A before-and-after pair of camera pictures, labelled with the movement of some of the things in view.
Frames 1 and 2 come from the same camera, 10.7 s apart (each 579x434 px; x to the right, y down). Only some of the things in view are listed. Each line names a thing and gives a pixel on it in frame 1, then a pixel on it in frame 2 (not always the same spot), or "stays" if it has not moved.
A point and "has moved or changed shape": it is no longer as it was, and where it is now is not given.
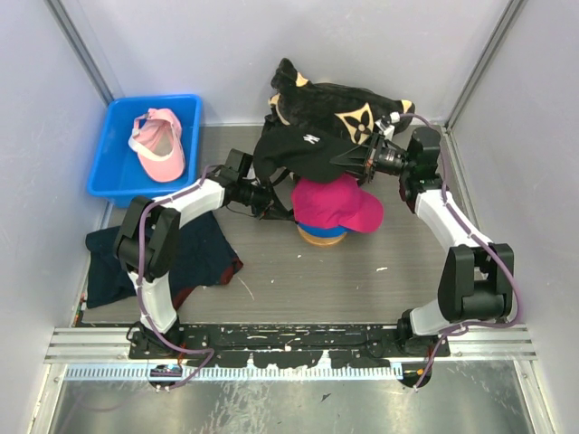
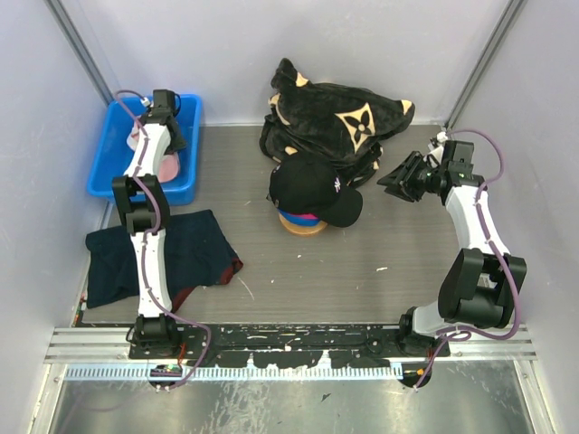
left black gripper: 274,211 → 178,146
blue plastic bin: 117,170 stays
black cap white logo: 306,152 → 311,185
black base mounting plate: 287,345 stays
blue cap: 324,231 → 298,220
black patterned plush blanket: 350,112 stays
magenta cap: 336,201 has moved or changed shape
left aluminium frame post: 72,33 stays
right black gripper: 357,156 → 406,190
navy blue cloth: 205,259 stays
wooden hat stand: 321,241 → 301,230
